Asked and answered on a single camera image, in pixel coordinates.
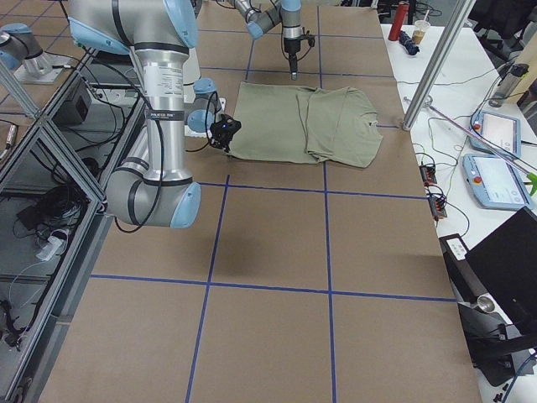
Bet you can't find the olive green long-sleeve shirt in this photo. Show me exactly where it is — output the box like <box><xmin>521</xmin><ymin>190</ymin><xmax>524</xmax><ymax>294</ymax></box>
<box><xmin>230</xmin><ymin>82</ymin><xmax>383</xmax><ymax>168</ymax></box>

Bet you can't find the black monitor stand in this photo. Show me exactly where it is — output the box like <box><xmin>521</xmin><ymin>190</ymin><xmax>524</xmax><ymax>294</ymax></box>
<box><xmin>439</xmin><ymin>234</ymin><xmax>536</xmax><ymax>386</ymax></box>

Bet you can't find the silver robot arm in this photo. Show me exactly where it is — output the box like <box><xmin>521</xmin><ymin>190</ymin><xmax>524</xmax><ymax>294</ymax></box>
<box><xmin>216</xmin><ymin>0</ymin><xmax>316</xmax><ymax>81</ymax></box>
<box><xmin>69</xmin><ymin>1</ymin><xmax>241</xmax><ymax>228</ymax></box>

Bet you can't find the upper teach pendant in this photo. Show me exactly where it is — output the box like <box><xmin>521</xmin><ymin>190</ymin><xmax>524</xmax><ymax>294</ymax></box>
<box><xmin>470</xmin><ymin>111</ymin><xmax>521</xmax><ymax>157</ymax></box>

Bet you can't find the small electronics board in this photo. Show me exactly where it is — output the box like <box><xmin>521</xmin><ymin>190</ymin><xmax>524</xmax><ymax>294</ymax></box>
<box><xmin>420</xmin><ymin>165</ymin><xmax>437</xmax><ymax>186</ymax></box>

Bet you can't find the teach pendant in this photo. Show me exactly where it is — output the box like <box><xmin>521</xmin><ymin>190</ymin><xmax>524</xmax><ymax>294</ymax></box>
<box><xmin>470</xmin><ymin>111</ymin><xmax>521</xmax><ymax>157</ymax></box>
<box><xmin>462</xmin><ymin>154</ymin><xmax>534</xmax><ymax>211</ymax></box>

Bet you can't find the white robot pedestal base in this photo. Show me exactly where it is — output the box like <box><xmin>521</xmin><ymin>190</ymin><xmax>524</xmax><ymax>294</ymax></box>
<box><xmin>183</xmin><ymin>49</ymin><xmax>225</xmax><ymax>137</ymax></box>

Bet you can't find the black power box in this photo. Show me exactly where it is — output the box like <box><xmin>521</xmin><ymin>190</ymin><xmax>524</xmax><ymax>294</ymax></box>
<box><xmin>53</xmin><ymin>81</ymin><xmax>91</xmax><ymax>125</ymax></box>

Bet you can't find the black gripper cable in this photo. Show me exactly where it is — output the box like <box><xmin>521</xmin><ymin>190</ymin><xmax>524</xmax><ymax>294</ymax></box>
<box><xmin>184</xmin><ymin>133</ymin><xmax>217</xmax><ymax>154</ymax></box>

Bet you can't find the lower teach pendant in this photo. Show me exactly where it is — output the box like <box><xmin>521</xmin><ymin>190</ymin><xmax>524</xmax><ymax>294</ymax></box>
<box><xmin>462</xmin><ymin>154</ymin><xmax>534</xmax><ymax>211</ymax></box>

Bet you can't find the reacher grabber stick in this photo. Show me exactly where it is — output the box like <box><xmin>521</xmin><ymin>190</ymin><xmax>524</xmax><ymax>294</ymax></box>
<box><xmin>421</xmin><ymin>96</ymin><xmax>536</xmax><ymax>196</ymax></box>

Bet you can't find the grey water bottle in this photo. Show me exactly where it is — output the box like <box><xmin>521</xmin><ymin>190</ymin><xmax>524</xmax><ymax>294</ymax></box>
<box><xmin>488</xmin><ymin>63</ymin><xmax>529</xmax><ymax>107</ymax></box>

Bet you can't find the aluminium frame post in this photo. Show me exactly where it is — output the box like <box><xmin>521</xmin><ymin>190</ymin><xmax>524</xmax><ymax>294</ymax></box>
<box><xmin>402</xmin><ymin>0</ymin><xmax>476</xmax><ymax>131</ymax></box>

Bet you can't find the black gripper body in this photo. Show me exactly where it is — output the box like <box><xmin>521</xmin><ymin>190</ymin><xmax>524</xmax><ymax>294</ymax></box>
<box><xmin>209</xmin><ymin>114</ymin><xmax>242</xmax><ymax>149</ymax></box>
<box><xmin>282</xmin><ymin>25</ymin><xmax>315</xmax><ymax>62</ymax></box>

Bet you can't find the iced coffee cup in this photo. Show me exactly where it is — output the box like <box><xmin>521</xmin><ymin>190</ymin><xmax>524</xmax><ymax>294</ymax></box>
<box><xmin>412</xmin><ymin>11</ymin><xmax>430</xmax><ymax>45</ymax></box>

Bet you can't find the black laptop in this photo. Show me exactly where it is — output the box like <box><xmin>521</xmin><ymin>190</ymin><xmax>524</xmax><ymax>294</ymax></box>
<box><xmin>466</xmin><ymin>207</ymin><xmax>536</xmax><ymax>334</ymax></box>

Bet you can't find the folded navy umbrella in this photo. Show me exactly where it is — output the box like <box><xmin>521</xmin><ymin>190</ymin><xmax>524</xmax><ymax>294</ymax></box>
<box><xmin>399</xmin><ymin>30</ymin><xmax>420</xmax><ymax>56</ymax></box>

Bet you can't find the red water bottle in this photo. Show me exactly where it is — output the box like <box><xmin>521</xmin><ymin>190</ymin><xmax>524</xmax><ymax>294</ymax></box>
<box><xmin>388</xmin><ymin>1</ymin><xmax>409</xmax><ymax>41</ymax></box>

